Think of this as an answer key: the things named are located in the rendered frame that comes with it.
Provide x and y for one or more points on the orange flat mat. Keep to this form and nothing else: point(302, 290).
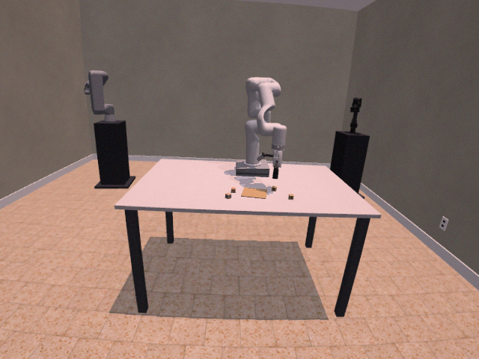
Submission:
point(254, 192)

